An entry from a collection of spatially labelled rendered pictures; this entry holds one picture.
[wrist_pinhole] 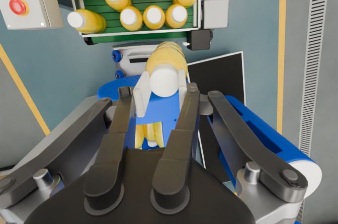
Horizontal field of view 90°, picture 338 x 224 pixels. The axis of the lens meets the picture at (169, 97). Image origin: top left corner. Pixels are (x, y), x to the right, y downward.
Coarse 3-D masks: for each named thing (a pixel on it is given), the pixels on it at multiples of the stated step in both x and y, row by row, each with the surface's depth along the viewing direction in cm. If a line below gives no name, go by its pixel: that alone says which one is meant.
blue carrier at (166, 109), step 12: (108, 84) 55; (120, 84) 54; (132, 84) 54; (108, 96) 44; (156, 96) 42; (156, 108) 42; (168, 108) 43; (144, 120) 42; (156, 120) 43; (168, 120) 44; (168, 132) 46; (144, 144) 77
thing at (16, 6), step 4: (12, 0) 41; (16, 0) 41; (20, 0) 42; (12, 4) 42; (16, 4) 42; (20, 4) 42; (12, 8) 42; (16, 8) 42; (20, 8) 42; (24, 8) 42; (16, 12) 42; (20, 12) 42; (24, 12) 43
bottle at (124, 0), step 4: (108, 0) 47; (116, 0) 46; (120, 0) 47; (124, 0) 48; (128, 0) 51; (108, 4) 49; (112, 4) 48; (116, 4) 48; (120, 4) 48; (124, 4) 50; (128, 4) 53; (132, 4) 60; (112, 8) 51; (116, 8) 50; (120, 8) 50; (120, 12) 58
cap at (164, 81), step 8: (152, 72) 22; (160, 72) 21; (168, 72) 21; (176, 72) 22; (152, 80) 21; (160, 80) 21; (168, 80) 21; (176, 80) 21; (152, 88) 22; (160, 88) 22; (168, 88) 22; (176, 88) 22; (160, 96) 22; (168, 96) 22
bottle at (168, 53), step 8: (160, 48) 27; (168, 48) 26; (176, 48) 29; (152, 56) 25; (160, 56) 24; (168, 56) 24; (176, 56) 25; (184, 56) 30; (152, 64) 24; (160, 64) 23; (168, 64) 23; (176, 64) 24; (184, 64) 25
